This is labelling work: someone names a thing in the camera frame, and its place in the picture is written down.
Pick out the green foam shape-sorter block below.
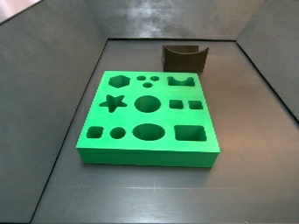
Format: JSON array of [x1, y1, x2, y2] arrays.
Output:
[[76, 71, 220, 168]]

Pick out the black curved fixture stand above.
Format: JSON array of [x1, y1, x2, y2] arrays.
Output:
[[163, 45, 209, 74]]

